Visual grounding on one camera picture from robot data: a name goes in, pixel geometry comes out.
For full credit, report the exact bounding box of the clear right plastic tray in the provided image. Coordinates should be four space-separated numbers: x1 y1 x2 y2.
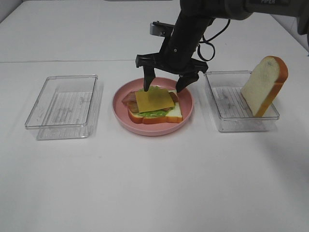
204 71 280 132

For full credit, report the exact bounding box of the pink round plate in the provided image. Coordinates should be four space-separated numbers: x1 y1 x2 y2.
112 78 194 136

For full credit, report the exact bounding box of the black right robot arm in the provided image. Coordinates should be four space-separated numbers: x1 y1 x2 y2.
136 0 309 92

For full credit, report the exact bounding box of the bread slice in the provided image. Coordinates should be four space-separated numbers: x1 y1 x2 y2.
241 56 288 117
127 90 183 124

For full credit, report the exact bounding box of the clear left plastic tray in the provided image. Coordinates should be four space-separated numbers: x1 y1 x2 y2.
25 74 99 140

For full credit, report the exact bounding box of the clear plastic tray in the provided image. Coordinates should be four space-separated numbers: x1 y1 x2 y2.
204 71 280 132
25 74 99 140

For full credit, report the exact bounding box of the black cable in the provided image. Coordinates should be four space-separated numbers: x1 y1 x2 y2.
197 18 231 61

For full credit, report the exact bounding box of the bacon strip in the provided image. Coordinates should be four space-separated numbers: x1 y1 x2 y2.
128 92 179 113
122 91 138 108

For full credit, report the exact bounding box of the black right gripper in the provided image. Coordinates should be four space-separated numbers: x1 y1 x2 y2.
135 29 208 93

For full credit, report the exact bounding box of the green lettuce leaf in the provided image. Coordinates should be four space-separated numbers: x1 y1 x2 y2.
138 86 175 117

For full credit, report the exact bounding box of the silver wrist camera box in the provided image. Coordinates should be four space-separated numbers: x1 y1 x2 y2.
150 21 174 37

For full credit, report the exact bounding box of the yellow cheese slice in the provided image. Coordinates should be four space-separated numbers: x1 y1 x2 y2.
135 88 175 113

